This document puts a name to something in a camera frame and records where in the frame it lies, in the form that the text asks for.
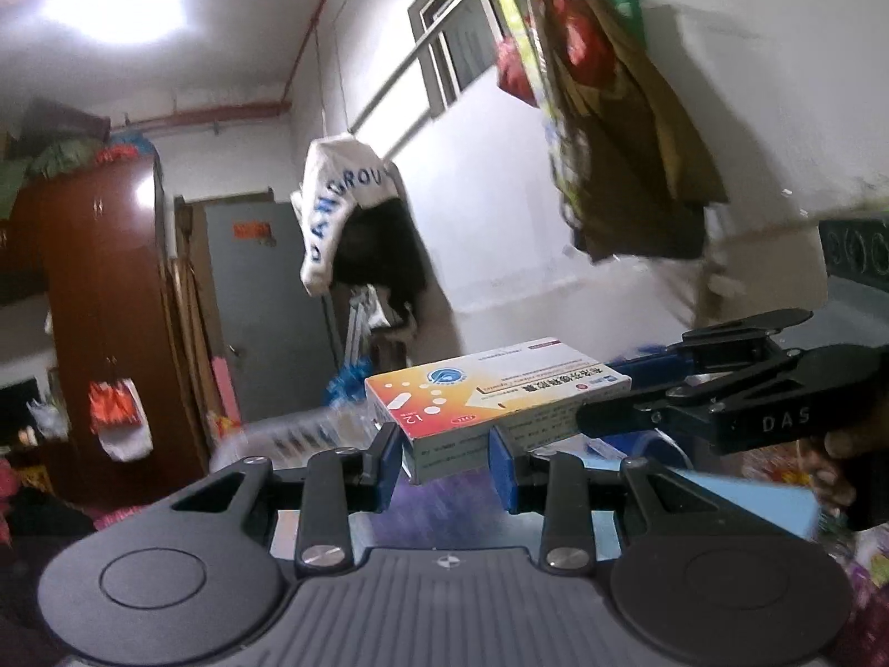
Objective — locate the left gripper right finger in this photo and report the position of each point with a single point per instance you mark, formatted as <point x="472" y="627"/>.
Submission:
<point x="555" y="487"/>

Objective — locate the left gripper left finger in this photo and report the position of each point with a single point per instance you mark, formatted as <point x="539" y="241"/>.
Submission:
<point x="339" y="483"/>

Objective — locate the orange white medicine box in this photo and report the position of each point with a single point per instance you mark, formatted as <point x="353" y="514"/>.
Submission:
<point x="446" y="409"/>

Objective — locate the person's right hand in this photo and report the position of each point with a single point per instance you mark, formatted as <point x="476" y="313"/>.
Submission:
<point x="848" y="475"/>

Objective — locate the white plastic laundry basket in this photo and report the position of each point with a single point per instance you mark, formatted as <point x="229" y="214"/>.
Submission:
<point x="289" y="441"/>

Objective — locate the blue plastic bag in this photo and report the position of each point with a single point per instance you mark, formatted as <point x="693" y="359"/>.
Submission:
<point x="347" y="387"/>

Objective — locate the grey door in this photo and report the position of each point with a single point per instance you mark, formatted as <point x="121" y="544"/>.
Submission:
<point x="279" y="343"/>

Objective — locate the olive hanging bag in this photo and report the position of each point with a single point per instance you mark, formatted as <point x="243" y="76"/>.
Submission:
<point x="633" y="172"/>

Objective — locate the orange white hanging bag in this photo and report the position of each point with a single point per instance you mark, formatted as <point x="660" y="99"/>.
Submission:
<point x="119" y="421"/>

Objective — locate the dark red wooden wardrobe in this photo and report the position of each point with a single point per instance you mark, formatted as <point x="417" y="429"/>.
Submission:
<point x="95" y="239"/>

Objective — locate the window with metal frame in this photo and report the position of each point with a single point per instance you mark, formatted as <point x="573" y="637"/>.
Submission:
<point x="464" y="46"/>

